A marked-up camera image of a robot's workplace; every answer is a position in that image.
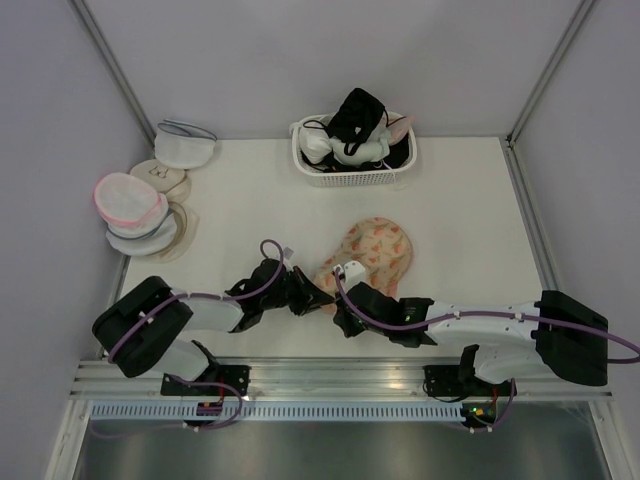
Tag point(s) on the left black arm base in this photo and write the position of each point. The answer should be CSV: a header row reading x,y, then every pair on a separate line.
x,y
235,376

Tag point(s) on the aluminium front rail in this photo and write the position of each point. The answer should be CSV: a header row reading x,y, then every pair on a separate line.
x,y
275,379

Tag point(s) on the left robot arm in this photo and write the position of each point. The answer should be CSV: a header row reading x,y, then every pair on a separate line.
x,y
141,331

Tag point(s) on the white mesh bag blue trim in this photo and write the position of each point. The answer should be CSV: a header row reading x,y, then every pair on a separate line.
x,y
181,145

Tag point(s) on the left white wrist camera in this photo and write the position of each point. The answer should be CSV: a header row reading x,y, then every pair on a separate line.
x,y
287,258

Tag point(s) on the white garment in basket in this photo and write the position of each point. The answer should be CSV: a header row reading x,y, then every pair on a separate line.
x,y
315,143

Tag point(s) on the left aluminium frame post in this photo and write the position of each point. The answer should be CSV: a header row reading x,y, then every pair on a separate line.
x,y
98,39

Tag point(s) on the black bra in basket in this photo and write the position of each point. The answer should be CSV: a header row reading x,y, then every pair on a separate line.
x,y
358,116

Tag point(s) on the floral peach laundry bag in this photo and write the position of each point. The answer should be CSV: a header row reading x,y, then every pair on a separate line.
x,y
380,245

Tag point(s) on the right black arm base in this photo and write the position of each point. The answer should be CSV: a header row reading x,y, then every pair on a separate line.
x,y
442,382

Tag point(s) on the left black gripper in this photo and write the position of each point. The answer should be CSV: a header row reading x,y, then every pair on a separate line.
x,y
310,297

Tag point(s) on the white slotted cable duct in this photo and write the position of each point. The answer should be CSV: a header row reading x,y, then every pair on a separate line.
x,y
279,410

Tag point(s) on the grey trimmed mesh bag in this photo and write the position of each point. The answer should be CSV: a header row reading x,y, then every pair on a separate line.
x,y
148,243

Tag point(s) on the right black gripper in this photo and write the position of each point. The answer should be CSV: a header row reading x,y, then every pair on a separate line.
x,y
342,319

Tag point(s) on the pink garment in basket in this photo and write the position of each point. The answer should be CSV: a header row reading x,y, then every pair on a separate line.
x,y
397,129

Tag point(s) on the pink trimmed mesh bag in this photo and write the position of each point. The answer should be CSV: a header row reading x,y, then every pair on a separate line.
x,y
125,200

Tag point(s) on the right aluminium side rail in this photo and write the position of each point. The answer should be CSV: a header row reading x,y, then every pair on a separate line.
x,y
537,240

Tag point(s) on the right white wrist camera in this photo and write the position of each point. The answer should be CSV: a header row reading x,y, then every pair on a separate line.
x,y
350,274

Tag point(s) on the right aluminium frame post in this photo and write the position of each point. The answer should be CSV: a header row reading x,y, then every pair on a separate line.
x,y
569,35

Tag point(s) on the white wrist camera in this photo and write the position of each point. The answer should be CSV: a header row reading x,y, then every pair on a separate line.
x,y
287,258
350,274

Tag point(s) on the beige flat laundry bag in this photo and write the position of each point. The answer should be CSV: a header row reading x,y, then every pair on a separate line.
x,y
187,221

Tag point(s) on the aluminium frame post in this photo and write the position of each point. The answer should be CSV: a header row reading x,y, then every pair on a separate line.
x,y
569,35
98,39

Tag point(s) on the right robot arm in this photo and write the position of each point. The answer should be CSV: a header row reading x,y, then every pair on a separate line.
x,y
498,344

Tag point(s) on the white plastic laundry basket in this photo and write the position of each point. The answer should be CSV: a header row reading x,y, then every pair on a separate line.
x,y
402,157

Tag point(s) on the beige round laundry bag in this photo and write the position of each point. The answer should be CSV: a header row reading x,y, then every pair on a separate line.
x,y
174,183

